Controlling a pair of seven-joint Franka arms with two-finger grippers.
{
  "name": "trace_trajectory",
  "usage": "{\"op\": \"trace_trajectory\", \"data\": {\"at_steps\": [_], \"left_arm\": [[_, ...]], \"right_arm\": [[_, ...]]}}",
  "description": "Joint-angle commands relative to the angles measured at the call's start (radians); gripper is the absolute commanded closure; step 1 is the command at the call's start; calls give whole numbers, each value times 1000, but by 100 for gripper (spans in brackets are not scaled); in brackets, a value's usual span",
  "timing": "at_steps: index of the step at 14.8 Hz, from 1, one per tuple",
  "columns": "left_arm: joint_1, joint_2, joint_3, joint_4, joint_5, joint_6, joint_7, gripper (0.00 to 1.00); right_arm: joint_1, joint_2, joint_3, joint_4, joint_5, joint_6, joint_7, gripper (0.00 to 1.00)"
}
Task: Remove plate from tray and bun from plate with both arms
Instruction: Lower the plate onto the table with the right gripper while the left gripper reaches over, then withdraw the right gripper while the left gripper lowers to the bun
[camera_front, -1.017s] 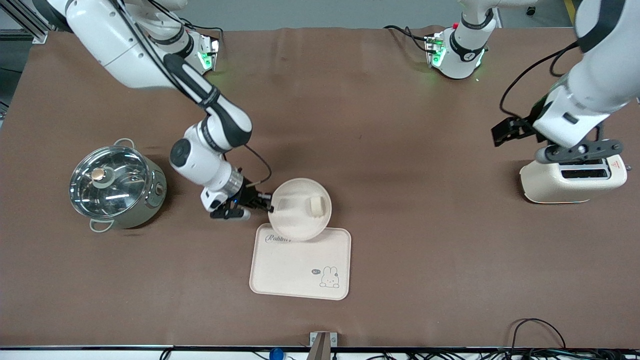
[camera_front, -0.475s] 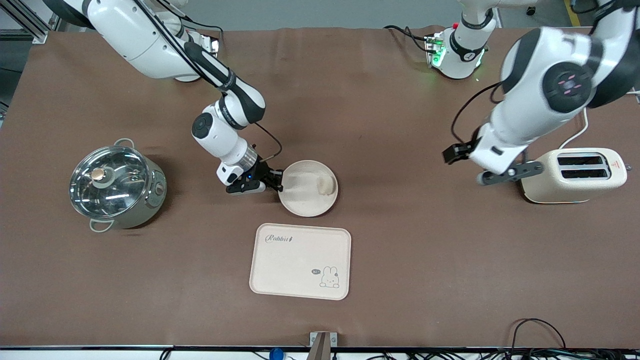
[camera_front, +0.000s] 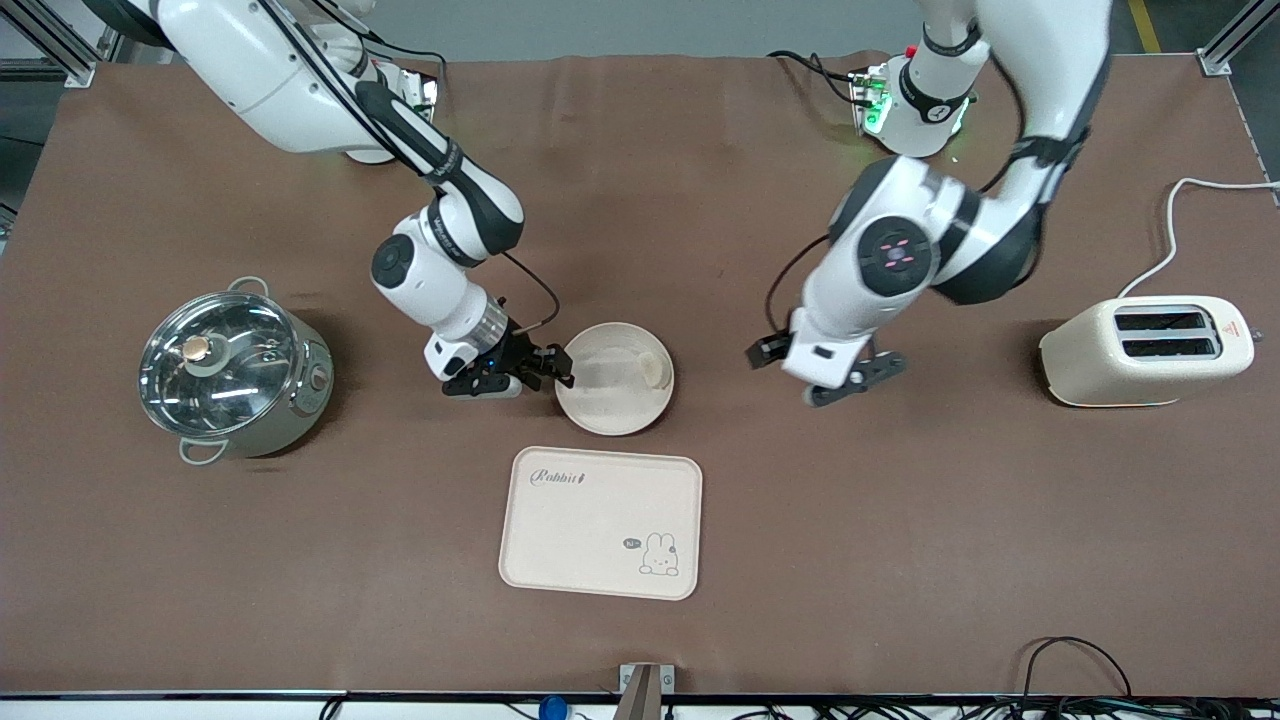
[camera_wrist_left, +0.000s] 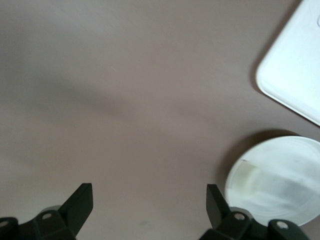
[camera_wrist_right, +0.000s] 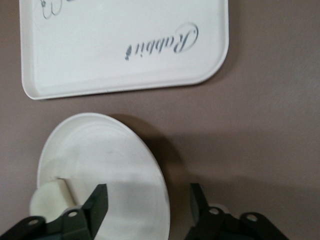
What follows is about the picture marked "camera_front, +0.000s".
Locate black looped cable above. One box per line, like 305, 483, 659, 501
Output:
1019, 635, 1136, 707

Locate black cable bundle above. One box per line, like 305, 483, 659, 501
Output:
730, 698, 1280, 720

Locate black left arm base cable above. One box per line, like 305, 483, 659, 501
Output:
767, 49, 863, 107

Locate cream rabbit print tray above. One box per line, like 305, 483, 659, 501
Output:
498, 446, 704, 602

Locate black arm base cable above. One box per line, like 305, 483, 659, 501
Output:
767, 49, 863, 107
365, 38, 449, 96

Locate black right arm base cable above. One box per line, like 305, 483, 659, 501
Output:
365, 38, 449, 96

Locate brown table cover mat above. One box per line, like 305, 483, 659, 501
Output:
0, 50, 1280, 697

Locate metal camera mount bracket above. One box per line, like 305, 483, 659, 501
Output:
617, 662, 677, 720

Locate cream two-slot toaster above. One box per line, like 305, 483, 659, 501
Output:
1038, 294, 1264, 409

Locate aluminium frame profile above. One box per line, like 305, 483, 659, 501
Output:
0, 0, 127, 88
1198, 0, 1280, 78

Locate glass pot lid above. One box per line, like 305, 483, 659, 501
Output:
138, 291, 302, 437

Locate steel pot with glass lid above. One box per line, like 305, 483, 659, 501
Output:
140, 275, 336, 467

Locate cream round plate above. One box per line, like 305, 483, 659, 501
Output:
554, 321, 676, 438

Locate white toaster power cord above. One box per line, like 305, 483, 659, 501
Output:
1116, 177, 1280, 300

